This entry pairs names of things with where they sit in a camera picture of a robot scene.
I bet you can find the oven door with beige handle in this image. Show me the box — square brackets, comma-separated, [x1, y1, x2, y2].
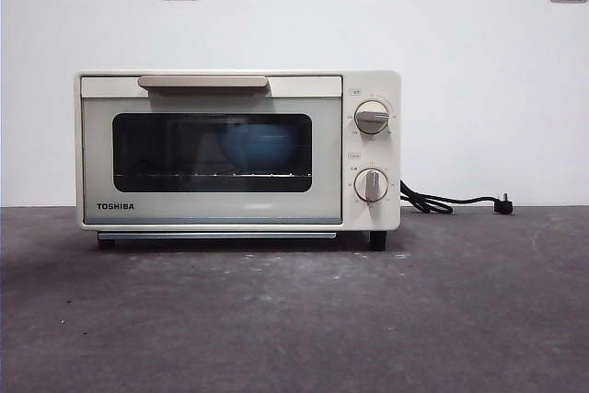
[80, 75, 344, 226]

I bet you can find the blue ribbed bowl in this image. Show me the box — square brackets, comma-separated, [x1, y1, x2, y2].
[220, 121, 295, 173]

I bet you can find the beige temperature knob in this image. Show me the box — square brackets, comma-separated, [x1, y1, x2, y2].
[352, 98, 392, 136]

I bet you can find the cream Toshiba toaster oven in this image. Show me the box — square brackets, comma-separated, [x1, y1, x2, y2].
[74, 69, 401, 251]

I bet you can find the beige timer knob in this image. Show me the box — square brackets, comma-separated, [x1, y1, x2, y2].
[352, 167, 389, 204]

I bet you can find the metal wire oven rack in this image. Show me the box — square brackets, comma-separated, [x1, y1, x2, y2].
[113, 170, 310, 179]

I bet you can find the black power cable with plug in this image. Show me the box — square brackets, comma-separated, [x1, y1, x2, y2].
[398, 179, 515, 216]

